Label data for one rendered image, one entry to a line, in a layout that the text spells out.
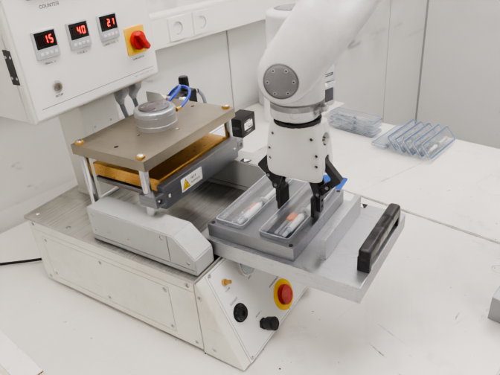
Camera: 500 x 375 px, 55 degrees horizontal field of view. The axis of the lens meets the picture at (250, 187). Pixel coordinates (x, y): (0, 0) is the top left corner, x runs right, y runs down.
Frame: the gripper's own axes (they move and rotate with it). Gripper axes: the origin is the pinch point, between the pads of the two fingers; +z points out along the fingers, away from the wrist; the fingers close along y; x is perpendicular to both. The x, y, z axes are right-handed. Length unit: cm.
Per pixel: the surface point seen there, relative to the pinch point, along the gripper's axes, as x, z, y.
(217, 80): -75, 9, 72
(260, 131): -68, 22, 50
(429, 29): -242, 24, 38
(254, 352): 13.5, 25.0, 2.8
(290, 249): 10.1, 2.2, -3.6
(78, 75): 5.5, -19.2, 43.0
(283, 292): 1.0, 21.2, 3.5
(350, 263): 6.3, 4.5, -11.8
